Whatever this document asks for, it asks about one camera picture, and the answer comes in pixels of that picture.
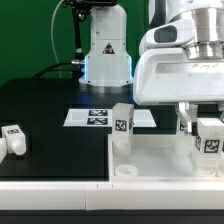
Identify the black camera stand pole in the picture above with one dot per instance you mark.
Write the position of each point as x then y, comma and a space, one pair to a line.
81, 9

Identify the white marker sheet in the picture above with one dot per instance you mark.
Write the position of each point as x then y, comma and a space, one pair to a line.
103, 118

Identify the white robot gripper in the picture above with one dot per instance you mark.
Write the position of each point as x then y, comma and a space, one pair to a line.
166, 76

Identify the white front barrier wall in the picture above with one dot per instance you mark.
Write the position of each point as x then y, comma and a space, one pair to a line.
111, 196

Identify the white square tabletop tray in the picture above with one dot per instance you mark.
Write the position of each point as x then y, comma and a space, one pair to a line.
153, 159

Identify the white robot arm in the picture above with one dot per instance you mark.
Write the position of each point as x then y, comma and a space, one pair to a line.
108, 66

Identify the white left barrier piece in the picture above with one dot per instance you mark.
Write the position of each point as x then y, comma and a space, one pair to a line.
3, 149

